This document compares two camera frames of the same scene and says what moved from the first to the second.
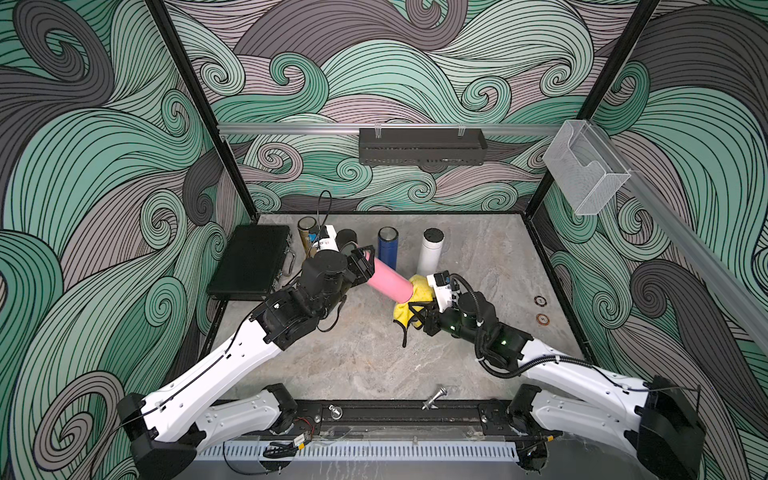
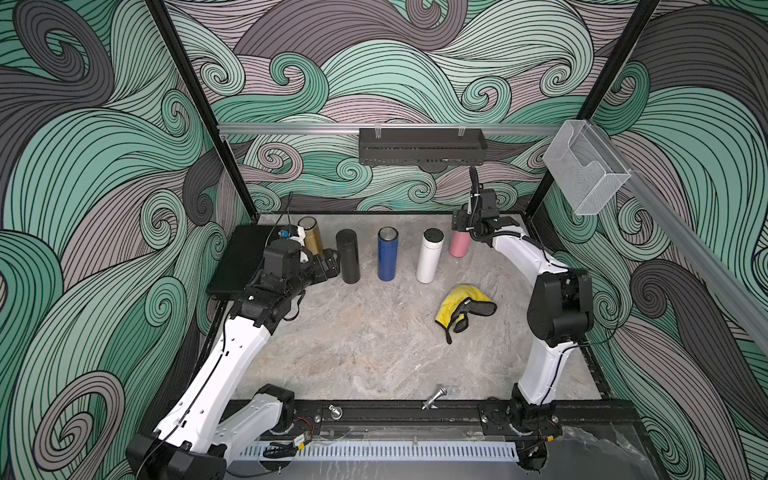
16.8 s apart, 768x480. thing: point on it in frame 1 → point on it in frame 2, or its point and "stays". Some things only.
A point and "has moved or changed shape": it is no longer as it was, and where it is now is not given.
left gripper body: [348, 273] → [307, 274]
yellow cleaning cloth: [423, 291] has moved or changed shape
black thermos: [346, 240] stays
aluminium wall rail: [377, 129] stays
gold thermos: [304, 226] stays
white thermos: [430, 251] stays
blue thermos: [388, 239] stays
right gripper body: [451, 323] → [464, 222]
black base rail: [398, 419] stays
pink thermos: [390, 281] → [459, 244]
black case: [251, 264] stays
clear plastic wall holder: [587, 170] stays
